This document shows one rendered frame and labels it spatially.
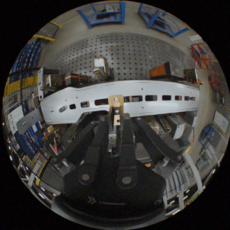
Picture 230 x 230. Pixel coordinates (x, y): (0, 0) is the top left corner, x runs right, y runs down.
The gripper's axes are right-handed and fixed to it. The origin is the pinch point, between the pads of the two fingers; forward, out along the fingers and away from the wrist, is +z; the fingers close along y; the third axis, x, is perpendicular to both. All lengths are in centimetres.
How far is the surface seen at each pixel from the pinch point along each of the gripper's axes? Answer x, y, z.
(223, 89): 108, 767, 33
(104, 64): 16.5, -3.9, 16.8
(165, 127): -13.9, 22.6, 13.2
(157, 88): 4.4, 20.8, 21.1
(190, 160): -269, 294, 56
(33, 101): 14, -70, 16
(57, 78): 21, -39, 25
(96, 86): 7.4, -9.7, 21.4
